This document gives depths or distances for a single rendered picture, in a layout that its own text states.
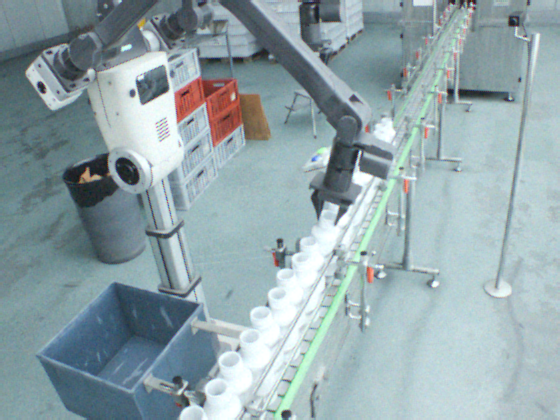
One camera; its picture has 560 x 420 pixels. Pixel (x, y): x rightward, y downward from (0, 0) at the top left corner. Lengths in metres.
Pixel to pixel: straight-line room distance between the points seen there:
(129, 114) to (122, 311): 0.58
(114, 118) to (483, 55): 4.75
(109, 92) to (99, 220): 1.79
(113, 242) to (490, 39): 4.33
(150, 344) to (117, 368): 0.12
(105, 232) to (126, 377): 1.81
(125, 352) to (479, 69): 4.95
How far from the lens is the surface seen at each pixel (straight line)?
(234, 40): 8.34
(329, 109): 0.91
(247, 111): 4.66
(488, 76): 5.73
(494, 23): 5.57
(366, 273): 1.12
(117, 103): 1.38
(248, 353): 0.83
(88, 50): 1.16
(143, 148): 1.43
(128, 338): 1.54
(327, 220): 1.04
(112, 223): 3.10
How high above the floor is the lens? 1.74
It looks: 30 degrees down
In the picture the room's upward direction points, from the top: 7 degrees counter-clockwise
